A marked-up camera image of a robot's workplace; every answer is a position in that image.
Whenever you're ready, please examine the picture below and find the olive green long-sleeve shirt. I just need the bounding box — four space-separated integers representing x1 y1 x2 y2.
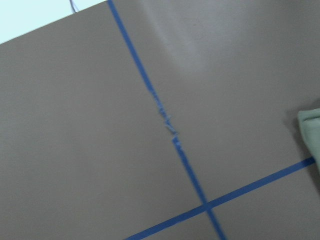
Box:
297 108 320 171

